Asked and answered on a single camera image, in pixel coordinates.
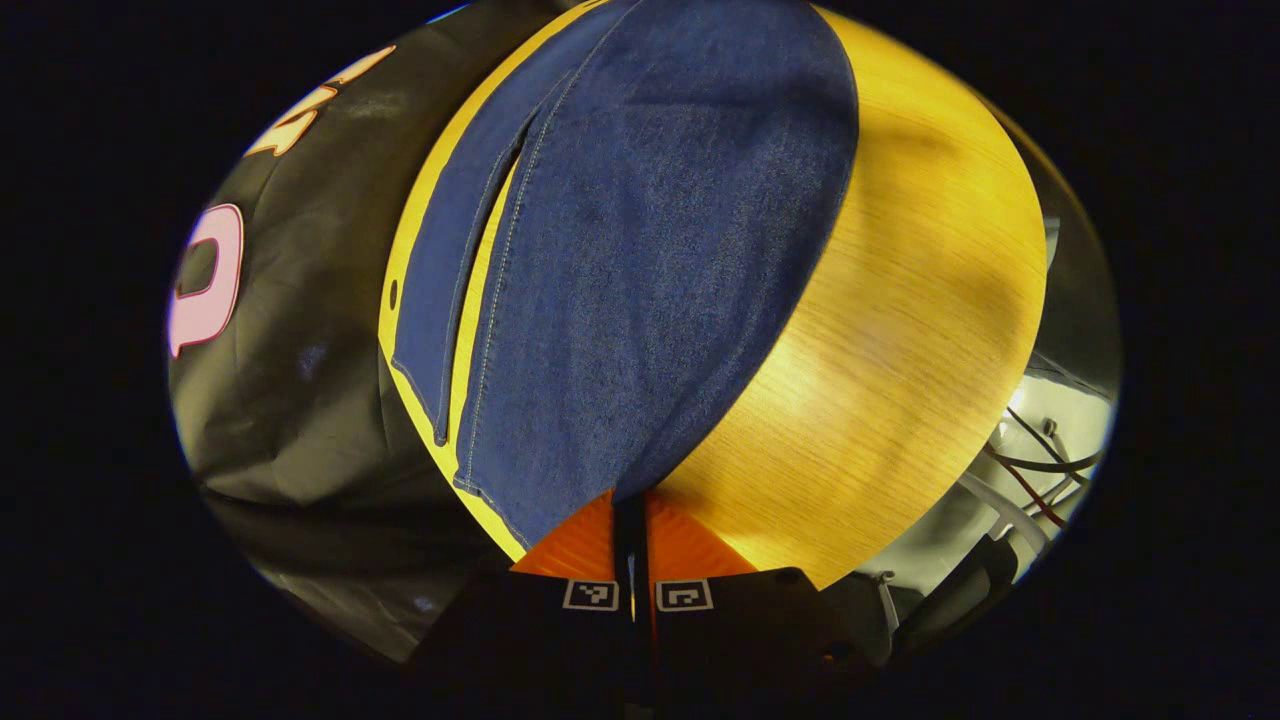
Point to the blue jeans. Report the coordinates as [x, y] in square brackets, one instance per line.
[650, 250]

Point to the white tube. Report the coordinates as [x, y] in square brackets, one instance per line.
[1005, 510]

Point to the black backdrop cloth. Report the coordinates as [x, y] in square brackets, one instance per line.
[300, 420]

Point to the dark curved bar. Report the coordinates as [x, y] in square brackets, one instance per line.
[960, 590]

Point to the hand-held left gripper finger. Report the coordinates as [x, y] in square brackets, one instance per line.
[622, 540]
[642, 540]

